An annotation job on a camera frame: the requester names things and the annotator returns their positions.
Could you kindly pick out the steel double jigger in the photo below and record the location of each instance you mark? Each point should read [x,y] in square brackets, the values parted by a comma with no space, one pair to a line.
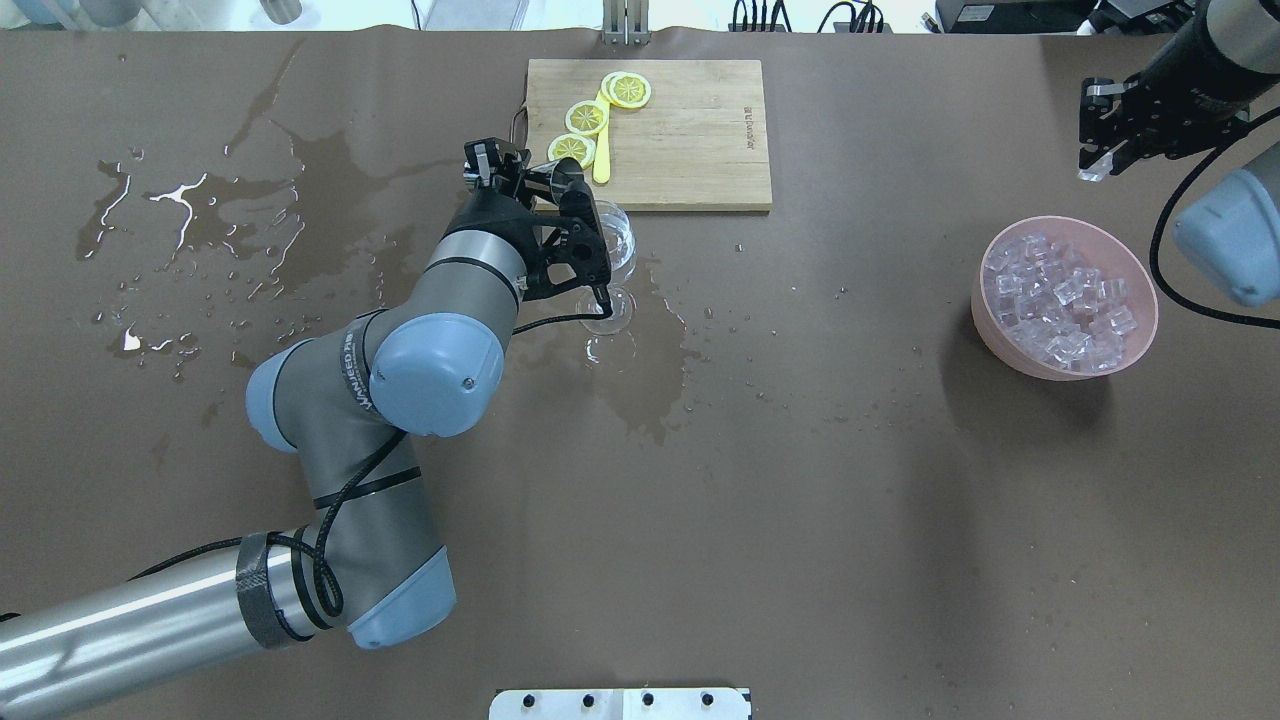
[557,181]

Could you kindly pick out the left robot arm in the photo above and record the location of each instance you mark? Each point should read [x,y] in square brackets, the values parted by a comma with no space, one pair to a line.
[348,405]

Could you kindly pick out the clear wine glass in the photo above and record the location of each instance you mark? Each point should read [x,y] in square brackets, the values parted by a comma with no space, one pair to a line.
[619,237]

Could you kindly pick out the bamboo cutting board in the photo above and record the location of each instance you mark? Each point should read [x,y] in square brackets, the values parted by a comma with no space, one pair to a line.
[699,144]

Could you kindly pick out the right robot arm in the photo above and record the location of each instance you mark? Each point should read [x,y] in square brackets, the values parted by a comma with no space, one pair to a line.
[1230,235]

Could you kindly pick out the clear ice cube pile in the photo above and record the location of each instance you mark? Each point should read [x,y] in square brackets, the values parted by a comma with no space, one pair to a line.
[1057,307]

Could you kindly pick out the lemon slice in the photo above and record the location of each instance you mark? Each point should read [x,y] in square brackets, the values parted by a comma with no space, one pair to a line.
[587,118]
[627,90]
[580,148]

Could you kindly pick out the pink bowl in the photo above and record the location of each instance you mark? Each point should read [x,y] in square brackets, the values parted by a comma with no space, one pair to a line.
[1101,249]

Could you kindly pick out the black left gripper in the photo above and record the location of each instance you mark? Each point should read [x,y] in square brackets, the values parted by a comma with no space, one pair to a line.
[488,212]

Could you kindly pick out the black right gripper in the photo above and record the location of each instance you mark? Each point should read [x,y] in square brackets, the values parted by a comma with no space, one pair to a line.
[1187,72]

